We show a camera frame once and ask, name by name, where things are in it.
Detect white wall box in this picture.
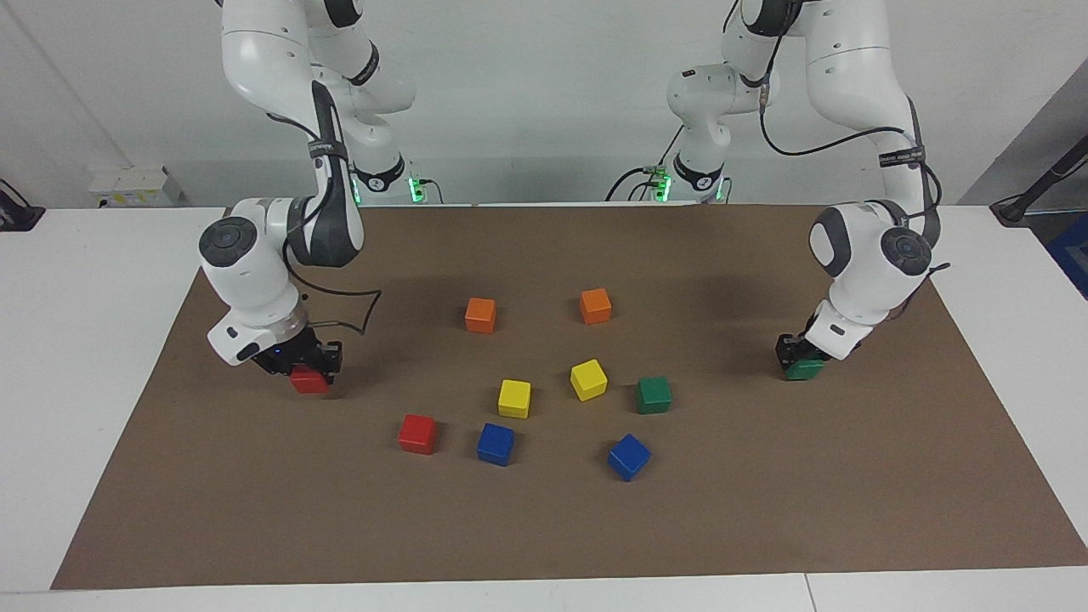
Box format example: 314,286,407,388
88,165,185,210

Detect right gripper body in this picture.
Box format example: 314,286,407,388
252,330,323,377

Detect yellow block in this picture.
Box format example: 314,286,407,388
497,379,533,420
569,359,609,402

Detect black stand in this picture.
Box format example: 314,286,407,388
0,178,46,233
989,134,1088,227

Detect blue block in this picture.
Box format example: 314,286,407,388
607,433,652,483
476,422,516,468

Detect black cable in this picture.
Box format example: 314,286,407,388
758,51,945,232
605,126,686,203
283,248,383,339

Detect blue box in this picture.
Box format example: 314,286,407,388
1047,211,1088,300

